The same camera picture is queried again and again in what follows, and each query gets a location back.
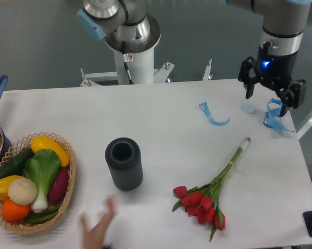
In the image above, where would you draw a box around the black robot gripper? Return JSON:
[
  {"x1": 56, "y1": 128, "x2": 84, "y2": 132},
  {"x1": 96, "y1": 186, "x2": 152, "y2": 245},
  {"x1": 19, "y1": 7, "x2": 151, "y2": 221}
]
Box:
[{"x1": 238, "y1": 47, "x2": 307, "y2": 117}]

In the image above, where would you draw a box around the red tulip bouquet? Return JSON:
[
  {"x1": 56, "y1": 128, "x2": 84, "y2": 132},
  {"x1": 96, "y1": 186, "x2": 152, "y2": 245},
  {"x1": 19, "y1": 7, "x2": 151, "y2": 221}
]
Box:
[{"x1": 172, "y1": 137, "x2": 251, "y2": 241}]

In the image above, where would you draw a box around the silver robot arm base joint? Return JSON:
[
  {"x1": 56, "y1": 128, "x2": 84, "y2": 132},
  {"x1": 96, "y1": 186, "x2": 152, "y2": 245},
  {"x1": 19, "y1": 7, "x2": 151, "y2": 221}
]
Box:
[{"x1": 77, "y1": 1, "x2": 161, "y2": 54}]

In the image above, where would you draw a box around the blurred human hand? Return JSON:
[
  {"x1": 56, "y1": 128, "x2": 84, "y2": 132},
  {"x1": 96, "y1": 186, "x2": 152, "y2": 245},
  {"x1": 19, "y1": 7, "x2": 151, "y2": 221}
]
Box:
[{"x1": 80, "y1": 195, "x2": 116, "y2": 248}]

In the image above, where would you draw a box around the light blue tape roll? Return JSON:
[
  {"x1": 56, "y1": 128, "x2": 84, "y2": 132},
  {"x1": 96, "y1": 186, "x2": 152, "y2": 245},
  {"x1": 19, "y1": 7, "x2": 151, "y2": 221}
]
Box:
[{"x1": 242, "y1": 104, "x2": 256, "y2": 115}]

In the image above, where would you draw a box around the tangled blue ribbon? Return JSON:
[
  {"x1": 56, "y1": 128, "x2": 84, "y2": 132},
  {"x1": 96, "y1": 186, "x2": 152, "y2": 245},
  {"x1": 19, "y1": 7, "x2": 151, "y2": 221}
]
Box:
[{"x1": 263, "y1": 98, "x2": 294, "y2": 132}]

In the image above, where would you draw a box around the blue ribbon strip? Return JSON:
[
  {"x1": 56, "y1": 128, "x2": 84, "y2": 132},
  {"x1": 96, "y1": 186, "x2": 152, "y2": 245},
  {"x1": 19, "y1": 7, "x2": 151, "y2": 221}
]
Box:
[{"x1": 197, "y1": 101, "x2": 231, "y2": 126}]

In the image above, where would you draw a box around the dark grey ribbed vase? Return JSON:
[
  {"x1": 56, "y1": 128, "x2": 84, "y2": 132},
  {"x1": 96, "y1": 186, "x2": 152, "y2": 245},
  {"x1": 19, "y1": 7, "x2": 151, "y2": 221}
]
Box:
[{"x1": 105, "y1": 137, "x2": 143, "y2": 191}]

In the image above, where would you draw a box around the purple sweet potato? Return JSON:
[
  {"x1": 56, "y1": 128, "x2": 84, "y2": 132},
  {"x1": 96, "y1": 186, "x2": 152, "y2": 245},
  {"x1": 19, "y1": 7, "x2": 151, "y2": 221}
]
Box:
[{"x1": 48, "y1": 168, "x2": 69, "y2": 203}]

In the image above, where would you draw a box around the yellow squash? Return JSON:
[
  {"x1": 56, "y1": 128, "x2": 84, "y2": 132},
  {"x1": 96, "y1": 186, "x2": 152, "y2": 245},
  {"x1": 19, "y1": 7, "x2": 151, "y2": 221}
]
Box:
[{"x1": 31, "y1": 135, "x2": 70, "y2": 167}]

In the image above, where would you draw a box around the green bok choy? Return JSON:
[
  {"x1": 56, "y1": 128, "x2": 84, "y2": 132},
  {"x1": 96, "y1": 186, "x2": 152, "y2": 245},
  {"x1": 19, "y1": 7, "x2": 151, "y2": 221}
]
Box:
[{"x1": 23, "y1": 149, "x2": 61, "y2": 213}]

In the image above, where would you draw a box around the woven wicker basket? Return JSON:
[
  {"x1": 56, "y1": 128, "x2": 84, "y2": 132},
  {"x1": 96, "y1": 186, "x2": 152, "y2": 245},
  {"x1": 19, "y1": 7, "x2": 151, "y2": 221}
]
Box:
[{"x1": 0, "y1": 132, "x2": 77, "y2": 234}]

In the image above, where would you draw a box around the dark green cucumber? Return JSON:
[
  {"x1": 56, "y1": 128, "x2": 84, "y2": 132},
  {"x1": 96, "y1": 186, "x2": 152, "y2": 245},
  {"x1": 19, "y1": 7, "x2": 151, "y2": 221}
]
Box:
[{"x1": 0, "y1": 148, "x2": 34, "y2": 179}]

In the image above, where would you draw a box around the cream steamed bun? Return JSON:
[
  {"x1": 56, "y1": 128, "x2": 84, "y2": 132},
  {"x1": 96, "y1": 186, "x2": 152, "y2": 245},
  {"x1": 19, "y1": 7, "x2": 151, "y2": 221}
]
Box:
[{"x1": 8, "y1": 177, "x2": 37, "y2": 205}]

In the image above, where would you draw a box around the green vegetable under basket items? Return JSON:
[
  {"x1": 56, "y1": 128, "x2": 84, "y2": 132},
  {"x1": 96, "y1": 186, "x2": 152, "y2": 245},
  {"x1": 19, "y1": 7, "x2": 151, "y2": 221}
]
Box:
[{"x1": 27, "y1": 206, "x2": 60, "y2": 225}]

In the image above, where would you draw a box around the orange fruit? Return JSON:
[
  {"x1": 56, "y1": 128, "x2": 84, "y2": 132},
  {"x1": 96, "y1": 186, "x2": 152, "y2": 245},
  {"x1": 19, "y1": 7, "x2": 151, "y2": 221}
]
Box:
[{"x1": 1, "y1": 199, "x2": 30, "y2": 222}]

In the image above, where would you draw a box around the yellow bell pepper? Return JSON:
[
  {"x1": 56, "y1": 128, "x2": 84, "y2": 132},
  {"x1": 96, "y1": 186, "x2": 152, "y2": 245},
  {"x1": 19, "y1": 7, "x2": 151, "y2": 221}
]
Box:
[{"x1": 0, "y1": 175, "x2": 23, "y2": 201}]

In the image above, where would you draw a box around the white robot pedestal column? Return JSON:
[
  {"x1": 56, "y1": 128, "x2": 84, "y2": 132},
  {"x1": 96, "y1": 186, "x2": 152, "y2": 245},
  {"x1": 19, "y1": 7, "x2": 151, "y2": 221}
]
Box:
[{"x1": 112, "y1": 48, "x2": 154, "y2": 85}]

